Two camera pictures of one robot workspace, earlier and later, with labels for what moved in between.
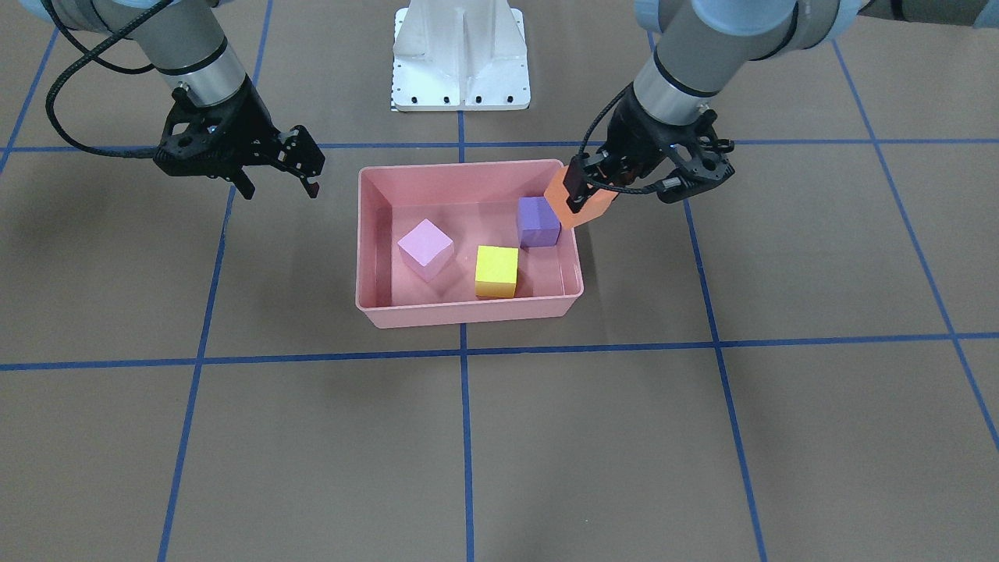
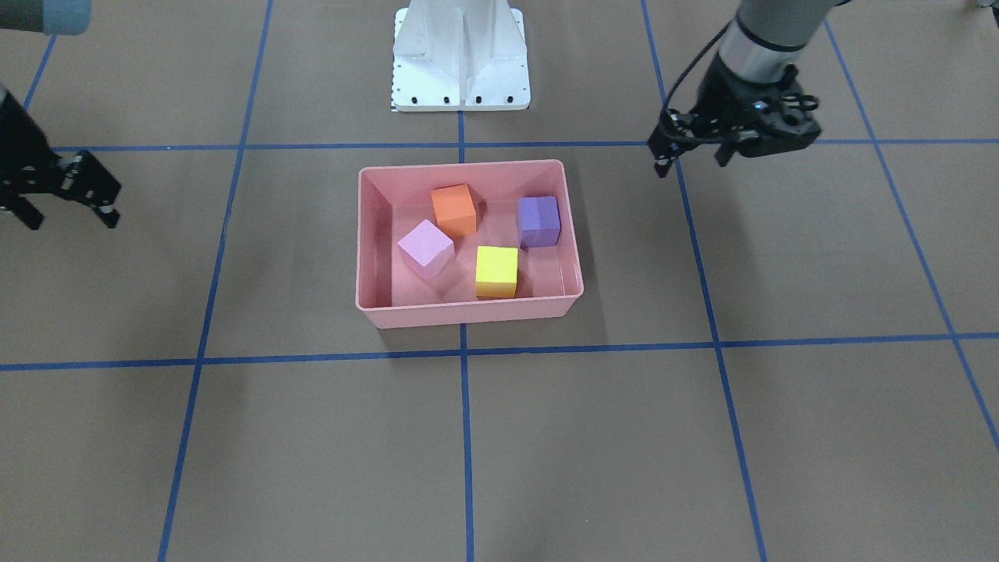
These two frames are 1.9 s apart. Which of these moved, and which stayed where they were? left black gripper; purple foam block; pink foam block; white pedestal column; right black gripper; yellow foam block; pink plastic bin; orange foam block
Moved: right black gripper; left black gripper; orange foam block
Stayed: white pedestal column; pink plastic bin; pink foam block; yellow foam block; purple foam block
